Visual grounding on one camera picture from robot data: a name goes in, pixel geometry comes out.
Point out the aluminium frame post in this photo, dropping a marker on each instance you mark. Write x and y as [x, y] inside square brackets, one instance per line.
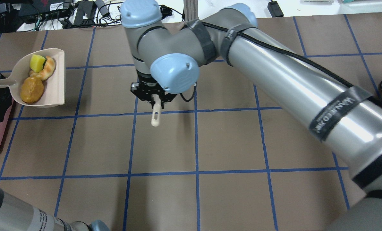
[190, 10]

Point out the beige hand brush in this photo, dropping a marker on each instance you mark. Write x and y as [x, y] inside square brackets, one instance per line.
[156, 110]

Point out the round brown bread bun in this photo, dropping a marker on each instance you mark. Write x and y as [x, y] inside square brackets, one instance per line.
[31, 90]

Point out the black power adapter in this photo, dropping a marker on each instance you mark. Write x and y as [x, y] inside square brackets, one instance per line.
[274, 9]

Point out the yellow green sponge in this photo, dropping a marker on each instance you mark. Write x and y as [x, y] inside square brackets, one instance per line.
[37, 63]

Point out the black brush-side gripper body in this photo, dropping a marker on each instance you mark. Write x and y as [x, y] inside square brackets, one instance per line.
[143, 92]

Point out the beige plastic dustpan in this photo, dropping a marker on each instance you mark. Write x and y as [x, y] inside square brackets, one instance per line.
[54, 92]

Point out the croissant bread piece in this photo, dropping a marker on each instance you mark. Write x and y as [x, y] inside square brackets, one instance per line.
[47, 71]

